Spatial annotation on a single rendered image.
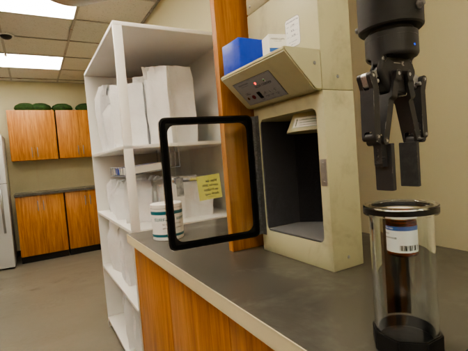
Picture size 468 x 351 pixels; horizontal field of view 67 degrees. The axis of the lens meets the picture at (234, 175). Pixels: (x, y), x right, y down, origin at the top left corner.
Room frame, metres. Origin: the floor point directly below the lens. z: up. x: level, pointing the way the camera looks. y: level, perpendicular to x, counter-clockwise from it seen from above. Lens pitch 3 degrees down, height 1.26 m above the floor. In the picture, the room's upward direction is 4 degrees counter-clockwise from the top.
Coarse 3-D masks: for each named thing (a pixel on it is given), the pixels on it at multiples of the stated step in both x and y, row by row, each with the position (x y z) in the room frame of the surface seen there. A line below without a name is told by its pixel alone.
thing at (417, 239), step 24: (432, 216) 0.49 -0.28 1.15; (384, 240) 0.52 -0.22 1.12; (408, 240) 0.50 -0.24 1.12; (432, 240) 0.51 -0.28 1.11; (384, 264) 0.52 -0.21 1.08; (408, 264) 0.50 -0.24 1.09; (432, 264) 0.50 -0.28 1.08; (384, 288) 0.52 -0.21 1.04; (408, 288) 0.50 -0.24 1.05; (432, 288) 0.50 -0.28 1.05; (384, 312) 0.52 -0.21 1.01; (408, 312) 0.50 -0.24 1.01; (432, 312) 0.50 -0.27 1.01; (408, 336) 0.50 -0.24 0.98; (432, 336) 0.50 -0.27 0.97
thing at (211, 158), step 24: (168, 144) 1.05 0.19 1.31; (192, 144) 1.08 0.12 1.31; (216, 144) 1.11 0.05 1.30; (240, 144) 1.14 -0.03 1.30; (192, 168) 1.08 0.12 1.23; (216, 168) 1.10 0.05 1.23; (240, 168) 1.14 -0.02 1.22; (192, 192) 1.07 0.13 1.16; (216, 192) 1.10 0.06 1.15; (240, 192) 1.13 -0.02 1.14; (192, 216) 1.07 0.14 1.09; (216, 216) 1.10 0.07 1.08; (240, 216) 1.13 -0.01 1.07; (168, 240) 1.05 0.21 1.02
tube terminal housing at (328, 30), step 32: (288, 0) 0.99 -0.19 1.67; (320, 0) 0.90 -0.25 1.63; (256, 32) 1.13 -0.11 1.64; (320, 32) 0.90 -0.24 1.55; (320, 64) 0.90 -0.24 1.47; (320, 96) 0.91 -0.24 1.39; (352, 96) 0.95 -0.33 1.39; (320, 128) 0.91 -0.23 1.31; (352, 128) 0.95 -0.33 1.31; (352, 160) 0.94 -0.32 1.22; (352, 192) 0.94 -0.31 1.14; (352, 224) 0.94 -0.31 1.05; (288, 256) 1.06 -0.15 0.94; (320, 256) 0.94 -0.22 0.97; (352, 256) 0.93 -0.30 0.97
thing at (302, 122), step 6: (300, 114) 1.03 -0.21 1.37; (306, 114) 1.01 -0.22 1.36; (312, 114) 1.00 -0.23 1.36; (294, 120) 1.04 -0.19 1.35; (300, 120) 1.02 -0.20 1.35; (306, 120) 1.00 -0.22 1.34; (312, 120) 0.99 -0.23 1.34; (294, 126) 1.03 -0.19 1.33; (300, 126) 1.01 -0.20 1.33; (306, 126) 1.00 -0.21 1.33; (312, 126) 0.99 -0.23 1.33; (288, 132) 1.05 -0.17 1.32; (294, 132) 1.13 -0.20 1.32; (300, 132) 1.14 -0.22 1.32; (306, 132) 1.15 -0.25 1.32; (312, 132) 1.15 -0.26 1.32
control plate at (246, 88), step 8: (264, 72) 0.95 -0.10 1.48; (248, 80) 1.03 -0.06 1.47; (256, 80) 1.00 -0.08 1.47; (272, 80) 0.96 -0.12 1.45; (240, 88) 1.09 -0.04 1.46; (248, 88) 1.06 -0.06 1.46; (256, 88) 1.04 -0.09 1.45; (264, 88) 1.01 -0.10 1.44; (272, 88) 0.99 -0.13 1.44; (280, 88) 0.97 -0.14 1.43; (248, 96) 1.10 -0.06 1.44; (256, 96) 1.07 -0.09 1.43; (264, 96) 1.04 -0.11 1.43; (272, 96) 1.02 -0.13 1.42; (280, 96) 1.00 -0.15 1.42
